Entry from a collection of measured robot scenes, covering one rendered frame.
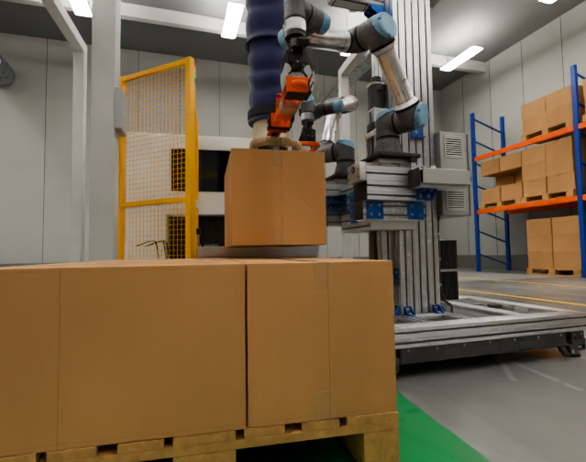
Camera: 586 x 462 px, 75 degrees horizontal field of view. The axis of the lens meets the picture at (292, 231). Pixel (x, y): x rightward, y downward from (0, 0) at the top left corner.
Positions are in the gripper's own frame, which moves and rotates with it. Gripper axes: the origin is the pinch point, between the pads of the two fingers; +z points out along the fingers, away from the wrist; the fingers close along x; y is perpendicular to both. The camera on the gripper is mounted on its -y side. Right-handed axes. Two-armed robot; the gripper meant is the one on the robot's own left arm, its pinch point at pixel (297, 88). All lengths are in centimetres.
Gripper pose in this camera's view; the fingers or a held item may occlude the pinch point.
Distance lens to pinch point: 138.5
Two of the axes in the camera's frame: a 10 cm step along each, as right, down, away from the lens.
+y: -2.0, 0.6, 9.8
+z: 0.2, 10.0, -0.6
